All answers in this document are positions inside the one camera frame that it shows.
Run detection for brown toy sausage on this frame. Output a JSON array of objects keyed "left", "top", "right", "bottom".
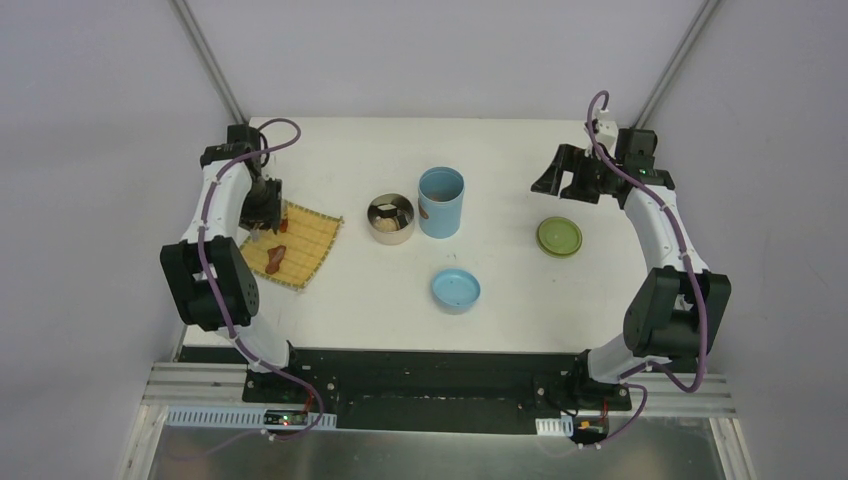
[{"left": 264, "top": 245, "right": 287, "bottom": 275}]

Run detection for green round lid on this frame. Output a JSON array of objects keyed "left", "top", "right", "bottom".
[{"left": 535, "top": 217, "right": 583, "bottom": 259}]

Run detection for sushi roll white black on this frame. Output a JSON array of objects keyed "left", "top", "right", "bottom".
[{"left": 374, "top": 204, "right": 398, "bottom": 219}]

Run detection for beige round rice ball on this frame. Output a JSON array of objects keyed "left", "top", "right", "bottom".
[{"left": 373, "top": 218, "right": 398, "bottom": 233}]

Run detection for sushi roll red centre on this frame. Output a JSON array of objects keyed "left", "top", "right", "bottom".
[{"left": 395, "top": 211, "right": 409, "bottom": 230}]

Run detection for blue round lid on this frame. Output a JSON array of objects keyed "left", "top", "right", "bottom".
[{"left": 430, "top": 268, "right": 482, "bottom": 314}]

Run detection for metal tongs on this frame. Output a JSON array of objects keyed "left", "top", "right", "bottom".
[{"left": 249, "top": 222, "right": 284, "bottom": 242}]

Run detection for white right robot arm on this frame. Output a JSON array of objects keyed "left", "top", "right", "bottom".
[{"left": 531, "top": 128, "right": 731, "bottom": 410}]

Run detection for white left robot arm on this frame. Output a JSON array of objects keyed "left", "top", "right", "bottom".
[{"left": 160, "top": 124, "right": 305, "bottom": 405}]

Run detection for yellow bamboo mat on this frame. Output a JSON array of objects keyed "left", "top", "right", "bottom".
[{"left": 239, "top": 202, "right": 344, "bottom": 290}]

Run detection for blue cylindrical container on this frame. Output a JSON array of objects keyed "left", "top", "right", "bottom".
[{"left": 418, "top": 167, "right": 465, "bottom": 239}]

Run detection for stainless steel bowl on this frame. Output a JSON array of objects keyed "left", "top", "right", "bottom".
[{"left": 366, "top": 193, "right": 415, "bottom": 246}]

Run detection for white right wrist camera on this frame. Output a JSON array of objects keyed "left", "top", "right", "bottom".
[{"left": 589, "top": 116, "right": 619, "bottom": 154}]

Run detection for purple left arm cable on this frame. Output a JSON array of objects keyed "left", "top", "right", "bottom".
[{"left": 197, "top": 118, "right": 326, "bottom": 443}]

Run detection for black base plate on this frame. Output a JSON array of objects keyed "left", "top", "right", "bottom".
[{"left": 242, "top": 348, "right": 632, "bottom": 434}]

